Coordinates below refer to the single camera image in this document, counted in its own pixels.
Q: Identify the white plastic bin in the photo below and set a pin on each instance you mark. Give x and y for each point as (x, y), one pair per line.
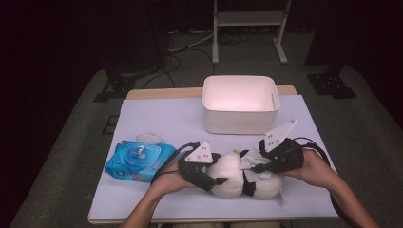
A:
(237, 123)

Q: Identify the person's left hand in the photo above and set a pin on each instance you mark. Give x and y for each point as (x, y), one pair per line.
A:
(168, 183)

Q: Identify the white table sheet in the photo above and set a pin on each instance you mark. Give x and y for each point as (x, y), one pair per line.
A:
(158, 114)

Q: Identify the panda plush toy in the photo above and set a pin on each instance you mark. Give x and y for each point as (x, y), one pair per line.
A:
(228, 180)

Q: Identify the white metal stand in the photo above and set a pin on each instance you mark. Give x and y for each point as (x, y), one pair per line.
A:
(250, 18)

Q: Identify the blue wet wipes pack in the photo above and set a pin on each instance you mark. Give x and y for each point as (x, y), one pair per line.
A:
(120, 164)

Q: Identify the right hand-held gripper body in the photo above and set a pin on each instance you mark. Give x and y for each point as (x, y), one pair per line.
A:
(286, 156)

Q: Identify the black stand base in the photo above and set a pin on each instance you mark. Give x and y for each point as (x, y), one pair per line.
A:
(115, 85)
(331, 85)

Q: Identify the person's right hand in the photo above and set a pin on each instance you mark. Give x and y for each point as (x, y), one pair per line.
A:
(315, 171)

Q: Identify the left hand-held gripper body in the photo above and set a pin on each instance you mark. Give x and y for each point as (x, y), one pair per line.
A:
(193, 171)

